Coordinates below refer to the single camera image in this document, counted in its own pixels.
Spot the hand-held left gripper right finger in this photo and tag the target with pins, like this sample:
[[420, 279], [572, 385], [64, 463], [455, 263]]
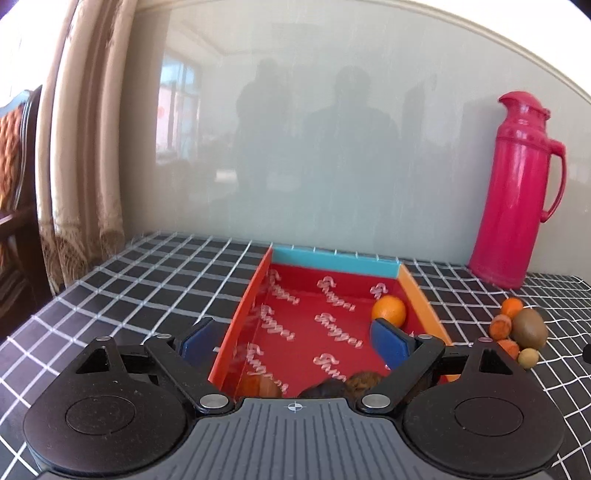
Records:
[[390, 345]]

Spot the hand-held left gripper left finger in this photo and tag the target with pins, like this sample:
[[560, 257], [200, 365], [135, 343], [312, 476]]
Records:
[[198, 340]]

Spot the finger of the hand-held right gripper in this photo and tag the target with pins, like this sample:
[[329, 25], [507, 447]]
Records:
[[588, 353]]

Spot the large orange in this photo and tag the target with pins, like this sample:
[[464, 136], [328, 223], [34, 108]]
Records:
[[390, 309]]

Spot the dark brown walnut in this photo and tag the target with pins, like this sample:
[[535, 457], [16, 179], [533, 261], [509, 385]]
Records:
[[362, 383], [323, 391]]

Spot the small beige round fruit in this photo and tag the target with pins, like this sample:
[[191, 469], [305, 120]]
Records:
[[527, 358]]

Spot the brown kiwi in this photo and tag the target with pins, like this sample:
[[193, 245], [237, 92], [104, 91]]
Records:
[[531, 327]]

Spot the brownish orange round fruit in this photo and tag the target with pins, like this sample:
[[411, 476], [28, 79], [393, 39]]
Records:
[[258, 386]]

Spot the small smooth orange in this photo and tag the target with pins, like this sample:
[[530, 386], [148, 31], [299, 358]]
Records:
[[508, 347], [511, 307]]

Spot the small wrinkled orange fruit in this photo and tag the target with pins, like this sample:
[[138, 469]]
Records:
[[501, 326]]

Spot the colourful cardboard box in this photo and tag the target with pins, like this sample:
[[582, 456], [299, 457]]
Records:
[[314, 295]]

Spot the black white checked tablecloth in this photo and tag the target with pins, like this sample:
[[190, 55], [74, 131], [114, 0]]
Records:
[[138, 286]]

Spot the pink thermos jug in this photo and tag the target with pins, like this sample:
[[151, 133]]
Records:
[[512, 194]]

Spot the dark wooden chair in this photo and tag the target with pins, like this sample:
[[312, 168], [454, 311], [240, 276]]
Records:
[[18, 240]]

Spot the beige lace curtain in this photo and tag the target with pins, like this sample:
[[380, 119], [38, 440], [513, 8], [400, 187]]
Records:
[[78, 161]]

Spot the orange patterned chair cushion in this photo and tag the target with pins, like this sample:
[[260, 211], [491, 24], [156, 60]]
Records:
[[9, 157]]

